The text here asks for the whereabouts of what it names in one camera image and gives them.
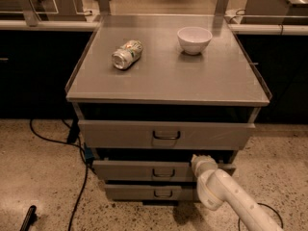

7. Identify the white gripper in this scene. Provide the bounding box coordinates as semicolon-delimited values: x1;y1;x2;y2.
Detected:
191;154;218;177

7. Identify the grey drawer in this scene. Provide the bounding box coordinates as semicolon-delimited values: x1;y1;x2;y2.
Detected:
79;120;255;150
105;184;199;201
91;159;237;183

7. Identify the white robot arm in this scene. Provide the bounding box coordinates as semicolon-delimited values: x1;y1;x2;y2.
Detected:
192;155;284;231

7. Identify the grey bottom drawer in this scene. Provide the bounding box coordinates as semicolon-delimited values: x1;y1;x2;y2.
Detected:
105;184;199;201

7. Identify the grey drawer cabinet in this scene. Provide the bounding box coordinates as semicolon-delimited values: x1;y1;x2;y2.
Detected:
64;13;272;207

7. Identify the grey top drawer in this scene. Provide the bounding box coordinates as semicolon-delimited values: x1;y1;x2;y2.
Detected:
79;120;255;150

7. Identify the white ceramic bowl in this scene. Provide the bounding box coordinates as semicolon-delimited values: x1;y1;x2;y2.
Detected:
177;26;213;55

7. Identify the crushed green soda can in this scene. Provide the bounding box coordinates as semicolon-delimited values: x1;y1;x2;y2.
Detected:
112;40;143;70

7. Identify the black object on floor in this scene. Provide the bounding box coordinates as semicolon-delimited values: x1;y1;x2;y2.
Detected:
19;205;37;231

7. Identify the grey counter ledge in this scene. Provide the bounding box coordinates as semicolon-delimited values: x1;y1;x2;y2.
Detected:
0;20;99;32

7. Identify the black cable right floor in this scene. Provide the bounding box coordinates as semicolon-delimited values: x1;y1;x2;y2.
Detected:
237;202;285;231

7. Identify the black cable floor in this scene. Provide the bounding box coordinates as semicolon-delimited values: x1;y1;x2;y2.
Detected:
237;202;285;231
28;118;99;231

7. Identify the black cable left floor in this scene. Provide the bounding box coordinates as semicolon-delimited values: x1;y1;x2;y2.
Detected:
28;118;99;231

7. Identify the grey right support post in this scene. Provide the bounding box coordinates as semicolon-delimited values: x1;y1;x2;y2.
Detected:
214;0;229;16

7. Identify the grey left support post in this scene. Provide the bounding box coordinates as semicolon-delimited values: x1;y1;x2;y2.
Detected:
18;0;39;27

